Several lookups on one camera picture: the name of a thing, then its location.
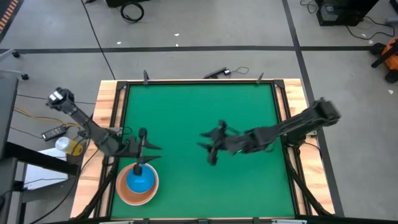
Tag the orange wheeled machine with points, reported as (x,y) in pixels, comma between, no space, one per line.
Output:
(391,57)

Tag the green table mat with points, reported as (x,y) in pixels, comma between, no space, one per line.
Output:
(186,109)

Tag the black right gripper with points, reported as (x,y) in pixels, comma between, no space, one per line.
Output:
(231,143)

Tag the bottle with yellow liquid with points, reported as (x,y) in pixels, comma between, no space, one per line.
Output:
(66,145)

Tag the white sheet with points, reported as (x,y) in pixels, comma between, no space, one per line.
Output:
(40,177)

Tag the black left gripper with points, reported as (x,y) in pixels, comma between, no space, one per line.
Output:
(132,147)

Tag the orange black striped mat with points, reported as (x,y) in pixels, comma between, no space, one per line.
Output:
(7,14)

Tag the translucent dark blue bowl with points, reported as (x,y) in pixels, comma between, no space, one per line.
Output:
(143,185)

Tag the black table frame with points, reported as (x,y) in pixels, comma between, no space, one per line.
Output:
(199,82)

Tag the black power adapter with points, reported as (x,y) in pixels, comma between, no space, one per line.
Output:
(55,132)

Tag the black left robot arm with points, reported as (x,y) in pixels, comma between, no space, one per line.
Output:
(81,116)

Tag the black power strip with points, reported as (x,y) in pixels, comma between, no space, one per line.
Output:
(214,73)

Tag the black equipment box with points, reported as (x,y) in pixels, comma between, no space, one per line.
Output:
(342,14)

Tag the chair base with casters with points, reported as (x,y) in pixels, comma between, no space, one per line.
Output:
(14,53)

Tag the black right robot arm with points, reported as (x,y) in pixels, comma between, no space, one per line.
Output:
(295,124)

